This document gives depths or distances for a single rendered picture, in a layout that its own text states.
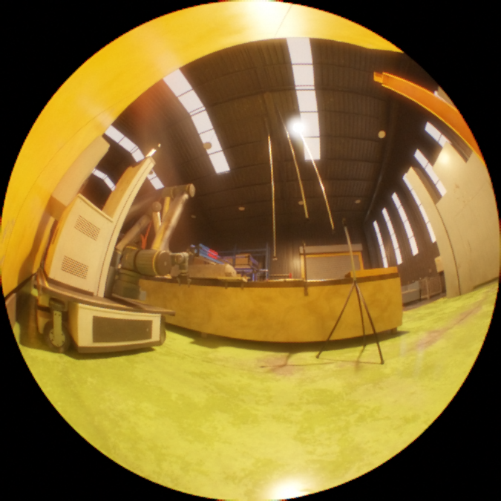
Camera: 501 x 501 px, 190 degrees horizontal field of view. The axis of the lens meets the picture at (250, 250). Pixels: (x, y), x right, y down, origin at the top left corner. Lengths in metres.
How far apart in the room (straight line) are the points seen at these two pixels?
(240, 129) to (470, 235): 10.86
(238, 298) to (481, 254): 5.31
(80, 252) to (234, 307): 1.60
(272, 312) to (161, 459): 1.59
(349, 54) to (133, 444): 10.79
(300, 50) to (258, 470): 9.81
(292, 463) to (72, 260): 1.29
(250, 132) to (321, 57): 6.30
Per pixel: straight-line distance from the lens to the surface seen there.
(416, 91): 3.36
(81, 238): 1.14
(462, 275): 5.28
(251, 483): 0.52
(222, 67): 9.29
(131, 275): 1.32
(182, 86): 9.94
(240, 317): 1.80
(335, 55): 9.88
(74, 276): 1.13
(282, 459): 0.57
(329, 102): 10.19
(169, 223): 1.36
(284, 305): 1.70
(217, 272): 1.99
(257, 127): 9.79
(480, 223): 4.93
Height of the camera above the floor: 0.48
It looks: 21 degrees up
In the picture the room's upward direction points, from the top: 3 degrees clockwise
